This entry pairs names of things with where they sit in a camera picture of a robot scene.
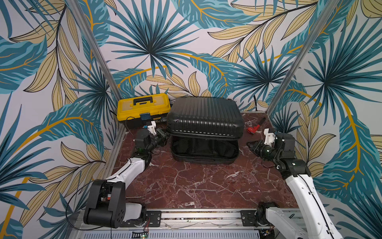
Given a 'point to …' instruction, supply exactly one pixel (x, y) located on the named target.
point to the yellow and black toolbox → (137, 110)
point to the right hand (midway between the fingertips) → (247, 143)
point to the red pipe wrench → (253, 130)
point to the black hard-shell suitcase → (205, 130)
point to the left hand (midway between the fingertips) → (175, 130)
